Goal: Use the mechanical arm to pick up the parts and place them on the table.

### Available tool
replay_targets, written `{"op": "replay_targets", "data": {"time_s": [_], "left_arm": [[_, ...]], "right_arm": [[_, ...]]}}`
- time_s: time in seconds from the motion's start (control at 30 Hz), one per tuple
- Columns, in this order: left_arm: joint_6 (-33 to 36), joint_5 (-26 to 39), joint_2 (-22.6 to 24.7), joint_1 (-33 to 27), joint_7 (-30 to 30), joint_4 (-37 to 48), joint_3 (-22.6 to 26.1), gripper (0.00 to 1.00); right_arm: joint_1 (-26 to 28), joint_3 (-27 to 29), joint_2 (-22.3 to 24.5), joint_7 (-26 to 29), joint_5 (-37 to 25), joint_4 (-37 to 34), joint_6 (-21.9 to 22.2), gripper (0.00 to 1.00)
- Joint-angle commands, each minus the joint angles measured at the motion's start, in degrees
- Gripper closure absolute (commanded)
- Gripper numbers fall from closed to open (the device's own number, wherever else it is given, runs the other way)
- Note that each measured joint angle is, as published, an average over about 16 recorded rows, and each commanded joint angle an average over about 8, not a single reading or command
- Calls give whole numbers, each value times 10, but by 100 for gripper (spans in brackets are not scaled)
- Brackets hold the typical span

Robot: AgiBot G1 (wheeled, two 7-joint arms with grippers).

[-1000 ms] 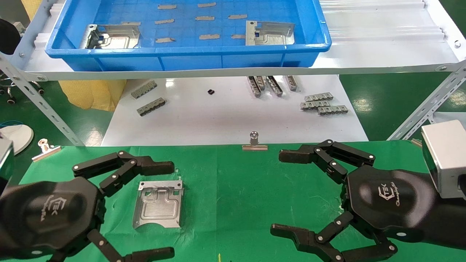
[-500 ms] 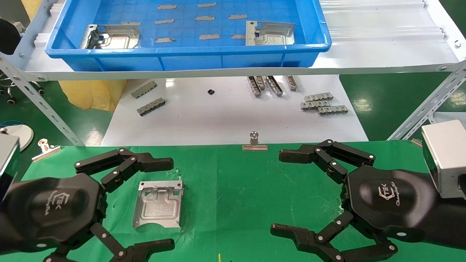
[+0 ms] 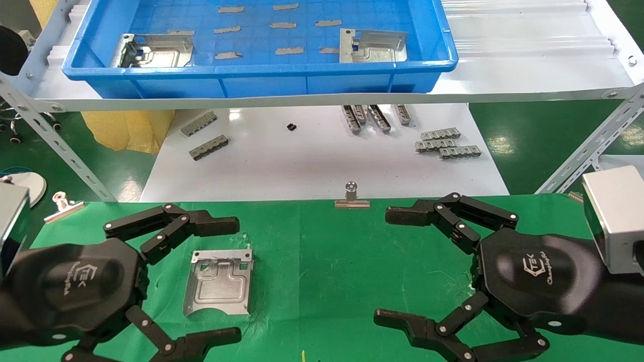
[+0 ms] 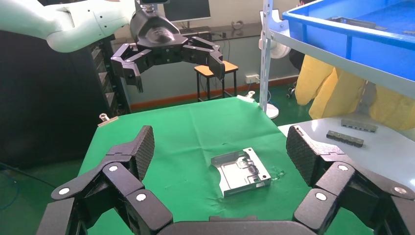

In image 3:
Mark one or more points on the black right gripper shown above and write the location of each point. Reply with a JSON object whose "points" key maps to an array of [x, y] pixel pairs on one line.
{"points": [[538, 276]]}

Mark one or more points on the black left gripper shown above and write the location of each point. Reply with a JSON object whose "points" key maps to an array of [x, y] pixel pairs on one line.
{"points": [[75, 286]]}

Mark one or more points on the stamped metal plate part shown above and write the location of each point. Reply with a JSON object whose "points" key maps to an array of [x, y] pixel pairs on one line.
{"points": [[219, 286], [377, 50]]}

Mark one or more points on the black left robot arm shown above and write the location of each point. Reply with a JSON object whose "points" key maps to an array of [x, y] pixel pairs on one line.
{"points": [[3, 314]]}

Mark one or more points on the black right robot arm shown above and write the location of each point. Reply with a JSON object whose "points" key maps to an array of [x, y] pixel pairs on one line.
{"points": [[624, 306]]}

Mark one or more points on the silver binder clip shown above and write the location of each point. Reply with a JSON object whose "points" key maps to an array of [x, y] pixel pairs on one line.
{"points": [[63, 207], [352, 203]]}

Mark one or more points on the green table cloth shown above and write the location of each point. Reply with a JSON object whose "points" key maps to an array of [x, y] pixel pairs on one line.
{"points": [[312, 261]]}

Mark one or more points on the yellow woven sack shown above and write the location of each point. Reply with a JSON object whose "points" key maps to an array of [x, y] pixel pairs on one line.
{"points": [[128, 128]]}

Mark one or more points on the grey perforated angle strut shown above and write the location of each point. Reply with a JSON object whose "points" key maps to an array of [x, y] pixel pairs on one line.
{"points": [[60, 143], [588, 146]]}

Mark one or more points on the white round disc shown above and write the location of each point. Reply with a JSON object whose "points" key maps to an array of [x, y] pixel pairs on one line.
{"points": [[27, 183]]}

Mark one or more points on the blue plastic tray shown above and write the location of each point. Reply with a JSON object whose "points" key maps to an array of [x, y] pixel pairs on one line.
{"points": [[261, 75]]}

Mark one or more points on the white flat panel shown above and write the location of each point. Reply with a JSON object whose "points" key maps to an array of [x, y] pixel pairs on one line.
{"points": [[621, 163]]}

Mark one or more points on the stamped metal plate with cutout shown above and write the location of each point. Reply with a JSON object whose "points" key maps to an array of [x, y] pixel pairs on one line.
{"points": [[161, 53]]}

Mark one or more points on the white corrugated shelf board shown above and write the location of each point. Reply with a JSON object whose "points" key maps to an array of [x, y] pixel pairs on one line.
{"points": [[528, 55]]}

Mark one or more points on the black office chair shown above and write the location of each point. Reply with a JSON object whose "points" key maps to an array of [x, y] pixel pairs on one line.
{"points": [[10, 50]]}

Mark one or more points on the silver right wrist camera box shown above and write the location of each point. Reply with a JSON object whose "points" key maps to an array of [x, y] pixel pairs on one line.
{"points": [[616, 218]]}

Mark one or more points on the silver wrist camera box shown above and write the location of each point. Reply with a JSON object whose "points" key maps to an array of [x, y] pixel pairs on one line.
{"points": [[616, 218], [10, 221]]}

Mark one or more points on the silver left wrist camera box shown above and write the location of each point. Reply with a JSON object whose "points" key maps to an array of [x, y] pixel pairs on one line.
{"points": [[10, 221]]}

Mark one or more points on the metal shelf side rail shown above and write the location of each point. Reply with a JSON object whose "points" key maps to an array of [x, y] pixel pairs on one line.
{"points": [[43, 48]]}

